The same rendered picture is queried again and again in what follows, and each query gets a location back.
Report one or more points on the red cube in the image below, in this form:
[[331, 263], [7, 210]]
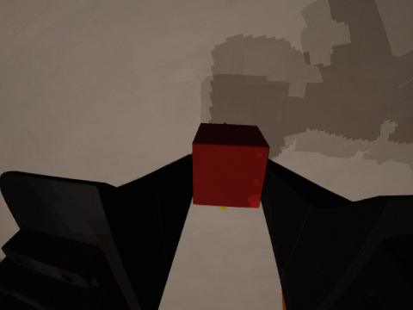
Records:
[[229, 165]]

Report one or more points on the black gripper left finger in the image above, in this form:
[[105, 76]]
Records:
[[137, 225]]

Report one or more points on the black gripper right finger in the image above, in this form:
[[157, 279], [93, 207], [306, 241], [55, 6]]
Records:
[[321, 240]]

